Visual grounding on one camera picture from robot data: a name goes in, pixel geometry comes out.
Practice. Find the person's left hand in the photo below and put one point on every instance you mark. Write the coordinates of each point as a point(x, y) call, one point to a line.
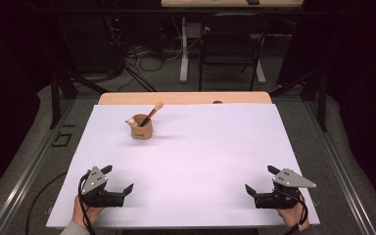
point(88, 213)

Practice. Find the light desk top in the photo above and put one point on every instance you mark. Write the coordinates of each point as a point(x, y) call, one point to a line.
point(209, 3)

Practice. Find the white board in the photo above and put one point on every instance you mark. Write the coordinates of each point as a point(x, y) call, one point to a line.
point(192, 179)

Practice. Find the black chair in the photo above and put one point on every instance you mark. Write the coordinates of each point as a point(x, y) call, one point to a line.
point(228, 42)

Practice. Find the person's right hand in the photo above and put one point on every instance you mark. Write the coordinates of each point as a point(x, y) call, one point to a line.
point(290, 217)

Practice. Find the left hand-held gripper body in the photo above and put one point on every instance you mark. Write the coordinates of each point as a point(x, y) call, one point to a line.
point(94, 187)

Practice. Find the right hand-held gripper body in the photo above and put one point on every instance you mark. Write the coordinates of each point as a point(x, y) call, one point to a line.
point(289, 182)

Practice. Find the aluminium floor rail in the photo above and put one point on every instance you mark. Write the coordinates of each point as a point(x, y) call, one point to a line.
point(23, 182)
point(342, 182)

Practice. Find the white desk leg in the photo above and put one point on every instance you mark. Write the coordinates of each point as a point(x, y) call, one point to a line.
point(260, 73)
point(184, 58)

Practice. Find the light wooden table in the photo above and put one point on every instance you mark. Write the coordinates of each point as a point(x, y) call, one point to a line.
point(182, 98)

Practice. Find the brown cup with small figure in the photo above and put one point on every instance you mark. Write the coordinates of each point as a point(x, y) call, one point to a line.
point(142, 130)

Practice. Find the dark flat device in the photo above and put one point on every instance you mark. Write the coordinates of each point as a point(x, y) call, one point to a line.
point(253, 1)

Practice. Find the black metal stand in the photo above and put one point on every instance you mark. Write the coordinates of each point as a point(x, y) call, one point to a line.
point(55, 98)
point(322, 104)

